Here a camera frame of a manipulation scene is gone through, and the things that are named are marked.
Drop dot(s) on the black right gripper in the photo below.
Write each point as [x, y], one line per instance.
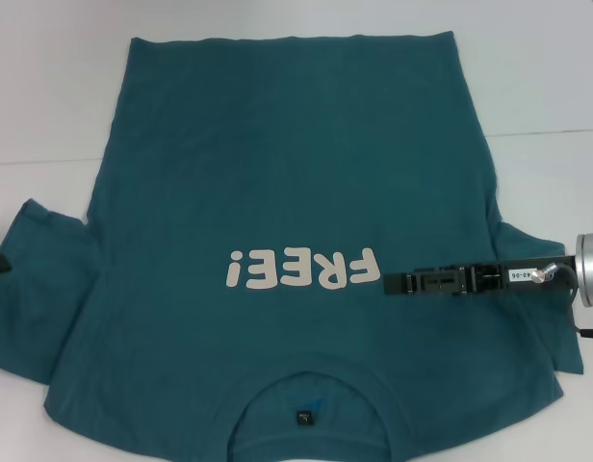
[518, 286]

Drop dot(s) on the teal t-shirt with FREE print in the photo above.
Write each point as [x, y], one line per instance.
[277, 168]

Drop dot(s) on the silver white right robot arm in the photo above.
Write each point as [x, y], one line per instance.
[592, 269]

